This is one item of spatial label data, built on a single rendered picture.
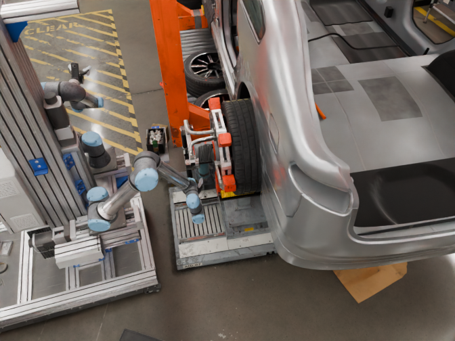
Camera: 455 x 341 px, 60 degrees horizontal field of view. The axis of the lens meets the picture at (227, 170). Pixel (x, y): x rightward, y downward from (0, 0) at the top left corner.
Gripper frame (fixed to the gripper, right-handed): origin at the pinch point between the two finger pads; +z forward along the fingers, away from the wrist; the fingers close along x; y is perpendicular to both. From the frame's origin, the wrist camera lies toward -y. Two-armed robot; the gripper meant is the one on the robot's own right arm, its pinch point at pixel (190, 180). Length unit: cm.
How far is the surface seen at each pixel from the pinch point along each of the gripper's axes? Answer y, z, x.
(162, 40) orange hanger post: 65, 65, 3
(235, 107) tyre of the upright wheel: 35, 25, -36
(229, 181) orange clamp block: 5.5, -11.9, -23.9
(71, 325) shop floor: -83, -43, 99
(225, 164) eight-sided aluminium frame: 14.4, -4.5, -22.6
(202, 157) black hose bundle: 16.9, 2.2, -9.6
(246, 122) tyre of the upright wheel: 33, 10, -40
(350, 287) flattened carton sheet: -82, -59, -104
